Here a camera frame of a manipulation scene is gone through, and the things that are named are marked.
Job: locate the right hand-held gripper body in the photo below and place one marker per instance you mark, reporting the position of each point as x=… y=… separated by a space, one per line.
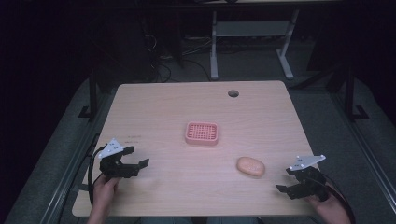
x=309 y=182

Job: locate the metal rail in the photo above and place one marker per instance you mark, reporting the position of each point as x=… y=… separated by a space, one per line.
x=373 y=168
x=67 y=174

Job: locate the white metal stand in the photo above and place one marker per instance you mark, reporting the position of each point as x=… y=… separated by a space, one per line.
x=249 y=28

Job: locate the person's left hand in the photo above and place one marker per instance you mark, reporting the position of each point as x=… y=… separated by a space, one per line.
x=104 y=193

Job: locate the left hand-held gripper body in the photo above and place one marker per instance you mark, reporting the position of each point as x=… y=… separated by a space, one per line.
x=113 y=163

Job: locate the tan potato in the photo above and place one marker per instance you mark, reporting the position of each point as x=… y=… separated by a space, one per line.
x=250 y=166

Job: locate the pink soap dish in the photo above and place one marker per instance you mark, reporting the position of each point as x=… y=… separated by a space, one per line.
x=201 y=133

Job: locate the person's right hand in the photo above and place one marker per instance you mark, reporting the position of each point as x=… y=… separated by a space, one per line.
x=330 y=210

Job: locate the black metal stand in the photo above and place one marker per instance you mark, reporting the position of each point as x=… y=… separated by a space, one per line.
x=350 y=93
x=92 y=93

